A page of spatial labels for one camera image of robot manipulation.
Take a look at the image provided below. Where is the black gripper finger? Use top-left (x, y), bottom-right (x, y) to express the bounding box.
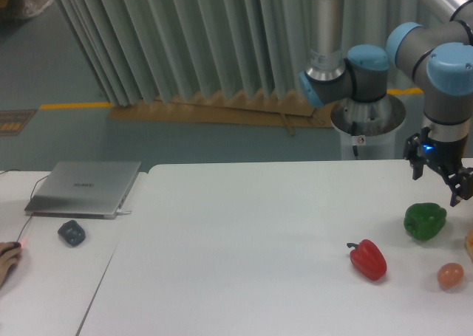
top-left (445, 167), bottom-right (472, 207)
top-left (403, 133), bottom-right (427, 180)

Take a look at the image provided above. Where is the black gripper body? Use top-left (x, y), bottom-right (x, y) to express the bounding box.
top-left (421, 127), bottom-right (466, 176)

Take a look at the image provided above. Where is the red bell pepper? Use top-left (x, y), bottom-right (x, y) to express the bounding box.
top-left (347, 239), bottom-right (387, 281)

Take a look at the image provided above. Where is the black computer mouse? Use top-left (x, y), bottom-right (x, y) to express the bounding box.
top-left (1, 241), bottom-right (22, 266)

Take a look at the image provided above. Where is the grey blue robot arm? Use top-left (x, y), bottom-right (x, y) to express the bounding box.
top-left (299, 0), bottom-right (472, 205)

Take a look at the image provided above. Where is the orange basket edge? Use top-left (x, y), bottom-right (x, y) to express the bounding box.
top-left (464, 230), bottom-right (473, 261)

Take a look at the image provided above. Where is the person's hand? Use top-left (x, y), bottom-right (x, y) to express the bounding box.
top-left (0, 241), bottom-right (22, 286)

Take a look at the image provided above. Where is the green bell pepper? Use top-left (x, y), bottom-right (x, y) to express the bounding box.
top-left (403, 202), bottom-right (447, 241)

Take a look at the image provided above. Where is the brown egg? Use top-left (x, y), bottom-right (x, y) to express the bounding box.
top-left (437, 263), bottom-right (464, 289)

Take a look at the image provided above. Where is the pale green curtain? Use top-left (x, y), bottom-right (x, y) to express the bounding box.
top-left (49, 0), bottom-right (444, 106)

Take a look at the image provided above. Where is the white usb plug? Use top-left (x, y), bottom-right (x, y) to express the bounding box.
top-left (116, 210), bottom-right (132, 216)

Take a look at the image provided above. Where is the silver laptop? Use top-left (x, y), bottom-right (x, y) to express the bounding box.
top-left (24, 161), bottom-right (141, 219)

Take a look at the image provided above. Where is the dark grey clicker device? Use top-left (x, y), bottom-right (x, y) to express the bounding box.
top-left (58, 220), bottom-right (86, 247)

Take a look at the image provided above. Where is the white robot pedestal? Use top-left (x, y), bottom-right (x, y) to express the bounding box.
top-left (330, 95), bottom-right (406, 160)

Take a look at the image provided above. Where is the black mouse cable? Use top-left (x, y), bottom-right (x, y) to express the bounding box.
top-left (0, 169), bottom-right (51, 244)

